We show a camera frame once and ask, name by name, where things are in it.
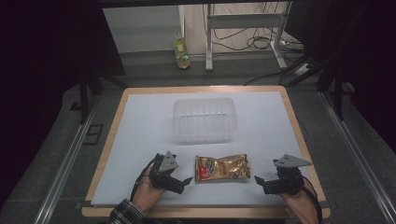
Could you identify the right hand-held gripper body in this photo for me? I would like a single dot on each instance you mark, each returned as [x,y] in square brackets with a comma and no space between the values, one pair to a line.
[288,183]

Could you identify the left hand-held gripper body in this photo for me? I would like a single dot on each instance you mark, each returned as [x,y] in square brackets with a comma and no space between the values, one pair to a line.
[168,162]

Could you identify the person's right hand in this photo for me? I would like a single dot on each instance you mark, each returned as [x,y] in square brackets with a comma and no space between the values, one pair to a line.
[300,202]

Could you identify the person's left hand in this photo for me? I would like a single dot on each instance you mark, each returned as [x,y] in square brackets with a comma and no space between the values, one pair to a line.
[144,193]

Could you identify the gold snack packet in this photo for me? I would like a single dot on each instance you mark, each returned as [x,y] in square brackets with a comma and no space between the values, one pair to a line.
[222,168]

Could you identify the white table mat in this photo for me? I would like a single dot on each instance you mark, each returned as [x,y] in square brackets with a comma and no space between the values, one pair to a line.
[140,124]

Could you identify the clear plastic container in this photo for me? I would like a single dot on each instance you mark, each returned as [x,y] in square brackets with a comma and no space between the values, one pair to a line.
[204,123]

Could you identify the black metal stand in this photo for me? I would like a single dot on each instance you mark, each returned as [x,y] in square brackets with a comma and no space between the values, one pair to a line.
[337,93]

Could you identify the black tripod stand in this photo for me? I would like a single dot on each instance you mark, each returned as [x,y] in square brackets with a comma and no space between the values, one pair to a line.
[84,96]

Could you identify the yellow-green plastic bottle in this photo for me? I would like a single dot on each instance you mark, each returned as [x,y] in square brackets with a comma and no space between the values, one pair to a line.
[181,51]

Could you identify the dark curtain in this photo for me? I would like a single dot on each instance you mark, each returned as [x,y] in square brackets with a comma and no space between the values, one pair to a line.
[367,46]
[37,62]

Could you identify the aluminium floor rail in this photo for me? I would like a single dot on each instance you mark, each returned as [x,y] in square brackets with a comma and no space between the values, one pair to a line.
[358,146]
[67,165]

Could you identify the white metal desk frame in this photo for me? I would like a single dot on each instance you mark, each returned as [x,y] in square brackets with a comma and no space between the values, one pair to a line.
[244,21]

